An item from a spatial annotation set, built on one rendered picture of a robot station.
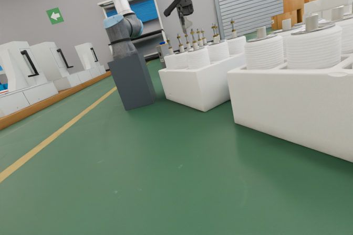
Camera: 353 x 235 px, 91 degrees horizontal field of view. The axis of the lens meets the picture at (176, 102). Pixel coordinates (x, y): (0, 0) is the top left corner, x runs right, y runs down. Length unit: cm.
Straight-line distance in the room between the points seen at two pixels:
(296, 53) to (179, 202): 40
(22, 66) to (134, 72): 196
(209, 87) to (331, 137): 43
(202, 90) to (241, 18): 563
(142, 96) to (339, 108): 87
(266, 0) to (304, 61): 617
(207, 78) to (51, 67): 280
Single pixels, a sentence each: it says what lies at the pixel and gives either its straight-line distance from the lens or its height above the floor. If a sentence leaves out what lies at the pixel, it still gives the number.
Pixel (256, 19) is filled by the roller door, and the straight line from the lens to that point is 643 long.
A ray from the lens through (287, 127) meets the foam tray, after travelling 51.
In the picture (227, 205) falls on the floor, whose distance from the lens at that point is 38.
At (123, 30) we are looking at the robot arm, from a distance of 108.
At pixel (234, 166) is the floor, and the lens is 46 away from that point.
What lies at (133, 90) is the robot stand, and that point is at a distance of 105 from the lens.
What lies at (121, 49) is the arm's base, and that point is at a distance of 106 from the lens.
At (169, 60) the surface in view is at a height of 22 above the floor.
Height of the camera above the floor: 30
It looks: 18 degrees down
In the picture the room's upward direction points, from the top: 16 degrees counter-clockwise
